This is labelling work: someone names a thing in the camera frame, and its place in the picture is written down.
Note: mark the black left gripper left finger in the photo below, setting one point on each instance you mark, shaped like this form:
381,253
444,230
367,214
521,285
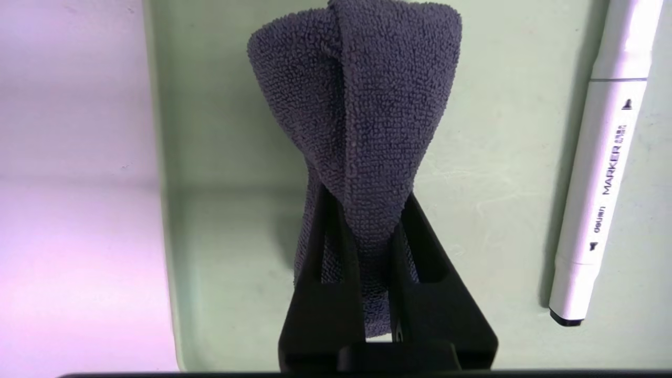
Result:
320,315

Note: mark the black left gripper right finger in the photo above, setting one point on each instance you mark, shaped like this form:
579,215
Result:
436,304

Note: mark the white marker pen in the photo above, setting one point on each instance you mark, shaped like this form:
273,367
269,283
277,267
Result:
604,184

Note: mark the grey towel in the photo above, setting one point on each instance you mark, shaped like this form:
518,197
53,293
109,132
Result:
357,105

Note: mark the green plastic tray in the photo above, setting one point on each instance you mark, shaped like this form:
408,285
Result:
499,157

